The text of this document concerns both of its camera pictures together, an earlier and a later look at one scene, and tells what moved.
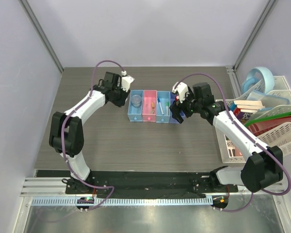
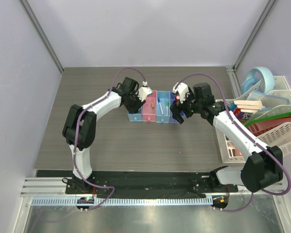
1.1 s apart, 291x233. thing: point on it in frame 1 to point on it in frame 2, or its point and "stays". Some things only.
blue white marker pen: (159, 101) stays
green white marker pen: (167, 108) stays
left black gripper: (121, 102) to (133, 110)
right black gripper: (175, 108) stays
